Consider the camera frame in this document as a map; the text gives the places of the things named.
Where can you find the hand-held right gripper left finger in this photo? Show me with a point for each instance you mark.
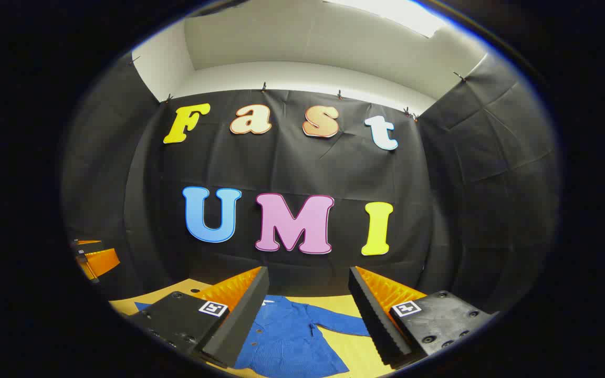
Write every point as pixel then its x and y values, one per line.
pixel 239 320

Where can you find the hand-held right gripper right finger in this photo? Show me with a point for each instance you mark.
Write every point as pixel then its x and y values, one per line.
pixel 373 320

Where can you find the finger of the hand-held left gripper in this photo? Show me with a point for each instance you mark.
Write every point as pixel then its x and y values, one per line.
pixel 104 261
pixel 86 247

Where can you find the black backdrop cloth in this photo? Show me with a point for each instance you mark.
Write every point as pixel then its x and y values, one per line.
pixel 292 168

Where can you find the ceiling light panel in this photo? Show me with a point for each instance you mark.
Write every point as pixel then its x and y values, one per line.
pixel 397 13

